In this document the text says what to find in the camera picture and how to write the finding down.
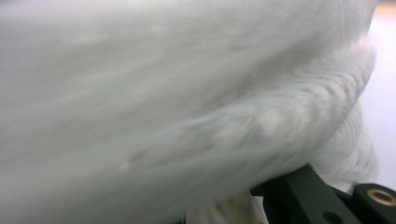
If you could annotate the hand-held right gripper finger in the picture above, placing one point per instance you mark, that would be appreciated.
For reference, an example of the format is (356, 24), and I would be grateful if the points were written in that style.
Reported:
(299, 196)

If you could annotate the white garment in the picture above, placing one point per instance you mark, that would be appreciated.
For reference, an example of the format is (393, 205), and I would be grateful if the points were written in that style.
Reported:
(236, 211)

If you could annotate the white mesh laundry bag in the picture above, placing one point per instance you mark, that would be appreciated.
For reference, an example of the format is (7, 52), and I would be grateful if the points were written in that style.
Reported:
(155, 93)

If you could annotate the white table board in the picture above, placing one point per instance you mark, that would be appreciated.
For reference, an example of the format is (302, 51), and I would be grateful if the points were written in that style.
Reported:
(384, 93)

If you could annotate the wooden table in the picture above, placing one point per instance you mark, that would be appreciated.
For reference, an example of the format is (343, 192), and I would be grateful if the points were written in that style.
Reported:
(386, 6)

